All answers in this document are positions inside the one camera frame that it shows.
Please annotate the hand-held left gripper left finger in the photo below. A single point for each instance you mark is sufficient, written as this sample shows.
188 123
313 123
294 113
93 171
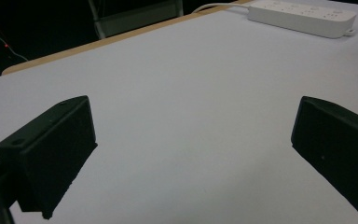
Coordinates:
52 149

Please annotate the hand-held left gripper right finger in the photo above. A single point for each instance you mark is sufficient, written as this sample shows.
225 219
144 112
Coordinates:
338 146

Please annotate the white power strip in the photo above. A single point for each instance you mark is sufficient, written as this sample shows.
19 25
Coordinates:
301 17

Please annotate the grey metal stand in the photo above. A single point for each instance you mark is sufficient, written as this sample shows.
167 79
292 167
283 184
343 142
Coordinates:
136 17

